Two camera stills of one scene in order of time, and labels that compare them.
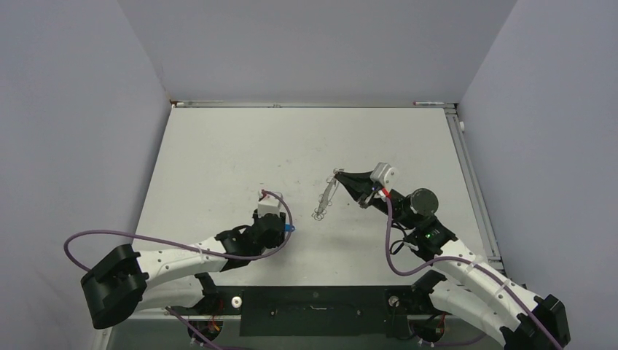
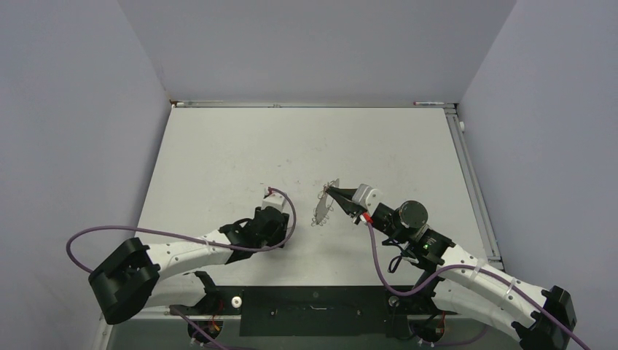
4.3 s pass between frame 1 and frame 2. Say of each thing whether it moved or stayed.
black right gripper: moved
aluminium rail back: stayed
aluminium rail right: stayed
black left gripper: stayed
